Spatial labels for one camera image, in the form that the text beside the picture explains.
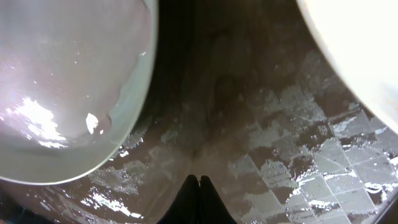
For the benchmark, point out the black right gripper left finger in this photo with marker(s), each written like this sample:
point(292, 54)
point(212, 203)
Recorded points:
point(184, 208)

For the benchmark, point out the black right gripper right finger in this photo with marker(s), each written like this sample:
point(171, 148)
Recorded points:
point(212, 208)

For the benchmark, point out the grey-white plate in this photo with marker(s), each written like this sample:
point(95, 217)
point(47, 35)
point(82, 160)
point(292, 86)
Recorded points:
point(74, 79)

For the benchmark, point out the cream plate with red stain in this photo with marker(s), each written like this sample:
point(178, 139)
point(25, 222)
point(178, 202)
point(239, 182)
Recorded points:
point(359, 39)

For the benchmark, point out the dark brown plastic tray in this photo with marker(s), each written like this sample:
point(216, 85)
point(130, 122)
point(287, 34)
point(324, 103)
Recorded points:
point(242, 94)

